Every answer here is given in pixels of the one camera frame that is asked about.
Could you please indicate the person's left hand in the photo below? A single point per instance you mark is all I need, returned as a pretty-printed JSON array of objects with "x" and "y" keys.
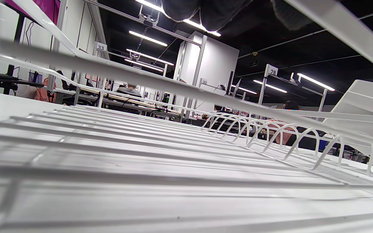
[{"x": 219, "y": 13}]

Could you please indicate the white square pillar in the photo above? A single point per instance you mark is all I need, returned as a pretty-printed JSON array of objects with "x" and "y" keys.
[{"x": 217, "y": 64}]

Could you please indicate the white number sign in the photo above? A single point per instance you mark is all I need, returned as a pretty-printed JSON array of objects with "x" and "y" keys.
[
  {"x": 100, "y": 47},
  {"x": 203, "y": 82},
  {"x": 271, "y": 71}
]

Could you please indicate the group of ceiling light strips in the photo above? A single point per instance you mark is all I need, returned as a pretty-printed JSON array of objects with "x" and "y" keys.
[{"x": 147, "y": 38}]

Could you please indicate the white plastic tray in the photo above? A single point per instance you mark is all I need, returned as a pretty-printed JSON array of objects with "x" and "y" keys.
[{"x": 364, "y": 106}]

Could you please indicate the pink screen monitor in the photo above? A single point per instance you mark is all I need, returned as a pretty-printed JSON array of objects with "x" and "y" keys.
[{"x": 45, "y": 6}]

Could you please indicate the black desk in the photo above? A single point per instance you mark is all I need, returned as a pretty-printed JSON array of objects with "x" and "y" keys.
[{"x": 11, "y": 82}]

